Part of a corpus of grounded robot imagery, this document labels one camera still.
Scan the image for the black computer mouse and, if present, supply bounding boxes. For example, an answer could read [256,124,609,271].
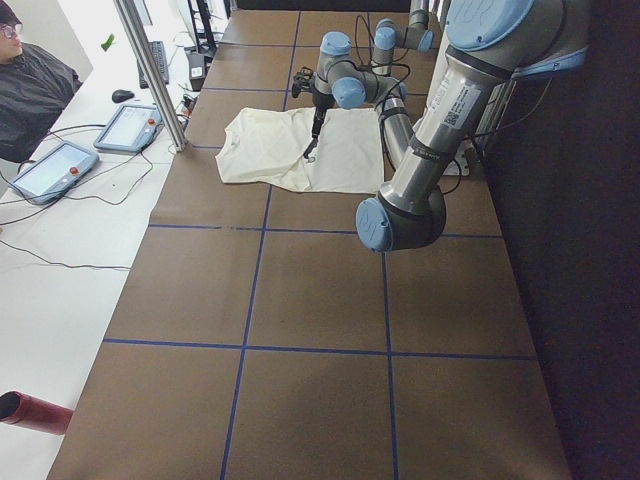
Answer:
[111,89,135,104]

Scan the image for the pendant cable on desk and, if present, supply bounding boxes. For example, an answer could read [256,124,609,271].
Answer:
[0,124,154,274]

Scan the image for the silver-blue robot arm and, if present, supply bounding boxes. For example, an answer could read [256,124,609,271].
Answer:
[356,1,591,252]
[292,1,435,168]

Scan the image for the white pedestal column with base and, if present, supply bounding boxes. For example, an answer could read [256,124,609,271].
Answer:
[416,14,473,157]

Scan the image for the green toy object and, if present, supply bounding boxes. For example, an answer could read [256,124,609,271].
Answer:
[101,33,115,52]

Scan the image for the red cardboard tube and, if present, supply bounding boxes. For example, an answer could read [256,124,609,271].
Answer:
[1,391,74,435]

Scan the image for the person in black jacket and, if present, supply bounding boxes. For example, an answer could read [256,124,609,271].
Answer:
[1,2,82,163]

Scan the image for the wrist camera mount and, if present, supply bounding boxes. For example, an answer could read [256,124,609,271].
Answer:
[291,66,315,98]

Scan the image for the teach pendant tablet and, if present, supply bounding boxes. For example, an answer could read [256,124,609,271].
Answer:
[9,141,99,205]
[93,104,163,154]

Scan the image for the near teach pendant tablet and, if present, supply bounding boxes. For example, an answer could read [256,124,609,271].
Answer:
[9,141,99,205]

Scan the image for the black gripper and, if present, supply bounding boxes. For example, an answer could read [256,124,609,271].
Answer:
[311,90,332,141]

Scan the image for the black box with label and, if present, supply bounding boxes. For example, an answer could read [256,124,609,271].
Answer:
[186,51,207,92]

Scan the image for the cream long-sleeve printed shirt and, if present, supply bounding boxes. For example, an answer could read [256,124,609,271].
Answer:
[216,108,384,194]

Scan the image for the far teach pendant tablet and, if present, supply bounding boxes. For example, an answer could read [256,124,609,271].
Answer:
[93,104,163,154]

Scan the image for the black keyboard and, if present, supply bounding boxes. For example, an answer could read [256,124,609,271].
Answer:
[137,40,170,90]

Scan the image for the aluminium frame post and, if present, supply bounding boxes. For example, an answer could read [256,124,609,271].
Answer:
[114,0,188,152]

